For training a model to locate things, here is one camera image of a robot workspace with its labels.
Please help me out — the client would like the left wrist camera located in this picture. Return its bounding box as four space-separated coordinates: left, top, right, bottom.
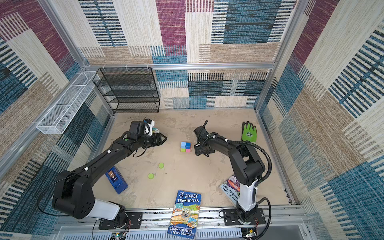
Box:
127 119 159 140

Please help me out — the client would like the green black work glove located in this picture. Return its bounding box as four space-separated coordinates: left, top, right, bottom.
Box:
241 121 258 143

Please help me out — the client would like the white wire mesh basket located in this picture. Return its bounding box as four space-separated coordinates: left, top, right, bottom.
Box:
37 72 96 135

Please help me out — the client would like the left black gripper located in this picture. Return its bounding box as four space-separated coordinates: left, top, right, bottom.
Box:
137 132 167 149

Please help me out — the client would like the blue box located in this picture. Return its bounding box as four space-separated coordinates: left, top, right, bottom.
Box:
105 167 129 194

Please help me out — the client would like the black wire shelf rack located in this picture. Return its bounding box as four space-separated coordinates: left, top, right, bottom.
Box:
93 67 161 114

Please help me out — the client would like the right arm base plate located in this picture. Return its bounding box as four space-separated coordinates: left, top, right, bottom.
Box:
219 208 267 226

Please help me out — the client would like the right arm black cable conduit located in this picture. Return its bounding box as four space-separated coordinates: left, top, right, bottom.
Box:
197 120 273 240

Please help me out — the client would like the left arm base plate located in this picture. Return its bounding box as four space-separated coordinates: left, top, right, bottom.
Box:
98 212 143 230

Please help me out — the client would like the purple treehouse book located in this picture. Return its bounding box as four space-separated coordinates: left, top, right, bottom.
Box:
220 175 240 206

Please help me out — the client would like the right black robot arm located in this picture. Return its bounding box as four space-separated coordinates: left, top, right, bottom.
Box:
195 131 272 224

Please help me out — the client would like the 91-storey treehouse book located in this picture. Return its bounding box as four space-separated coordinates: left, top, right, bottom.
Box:
167 190 202 240

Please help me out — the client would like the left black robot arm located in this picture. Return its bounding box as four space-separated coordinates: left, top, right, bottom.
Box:
52 132 167 229

